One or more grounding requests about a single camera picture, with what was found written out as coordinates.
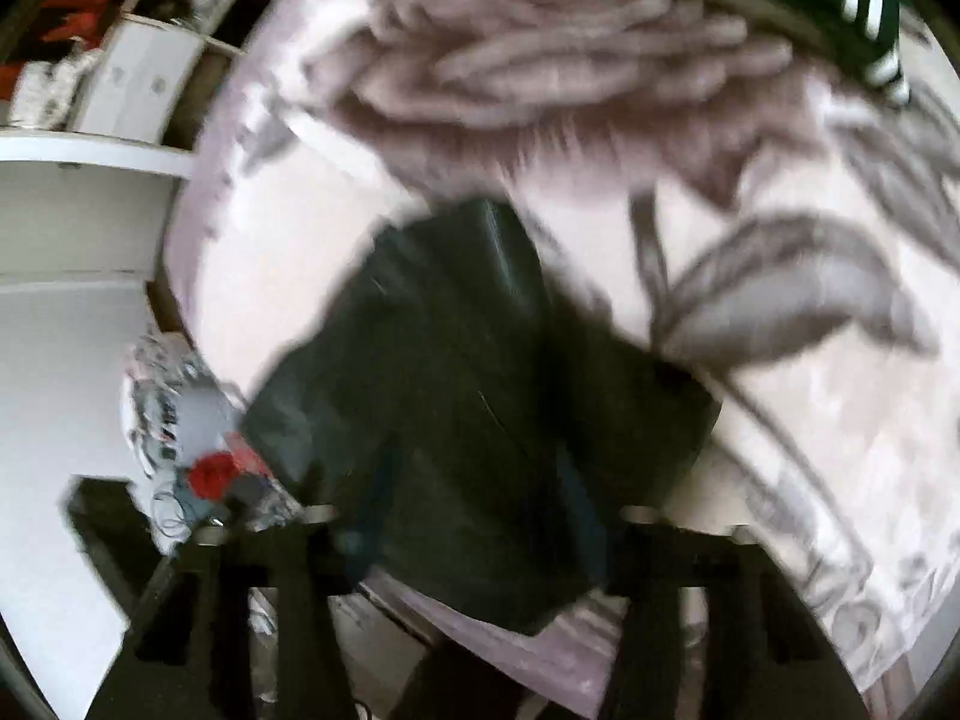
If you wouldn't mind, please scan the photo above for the white wardrobe drawer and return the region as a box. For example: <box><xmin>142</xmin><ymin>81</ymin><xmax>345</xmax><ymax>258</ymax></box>
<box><xmin>131</xmin><ymin>34</ymin><xmax>209</xmax><ymax>145</ymax></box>
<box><xmin>75</xmin><ymin>21</ymin><xmax>152</xmax><ymax>140</ymax></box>

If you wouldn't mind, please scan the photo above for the white wardrobe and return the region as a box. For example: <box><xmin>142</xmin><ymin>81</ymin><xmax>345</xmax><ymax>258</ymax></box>
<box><xmin>0</xmin><ymin>0</ymin><xmax>301</xmax><ymax>616</ymax></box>

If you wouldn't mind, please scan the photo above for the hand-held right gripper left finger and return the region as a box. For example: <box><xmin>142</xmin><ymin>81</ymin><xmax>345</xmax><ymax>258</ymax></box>
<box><xmin>86</xmin><ymin>450</ymin><xmax>402</xmax><ymax>720</ymax></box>

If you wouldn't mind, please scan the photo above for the folded floral clothes pile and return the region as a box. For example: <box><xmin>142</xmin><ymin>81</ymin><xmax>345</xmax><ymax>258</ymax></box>
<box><xmin>7</xmin><ymin>52</ymin><xmax>104</xmax><ymax>130</ymax></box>

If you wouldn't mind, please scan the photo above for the floral plush blanket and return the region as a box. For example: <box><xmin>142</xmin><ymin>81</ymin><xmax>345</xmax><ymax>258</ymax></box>
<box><xmin>161</xmin><ymin>0</ymin><xmax>960</xmax><ymax>720</ymax></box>

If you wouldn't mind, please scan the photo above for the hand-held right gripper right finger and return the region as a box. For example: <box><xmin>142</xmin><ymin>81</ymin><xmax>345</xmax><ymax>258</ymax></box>
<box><xmin>559</xmin><ymin>465</ymin><xmax>875</xmax><ymax>720</ymax></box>

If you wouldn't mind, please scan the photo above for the black leather jacket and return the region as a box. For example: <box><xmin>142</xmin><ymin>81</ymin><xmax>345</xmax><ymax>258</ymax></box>
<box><xmin>240</xmin><ymin>195</ymin><xmax>725</xmax><ymax>638</ymax></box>

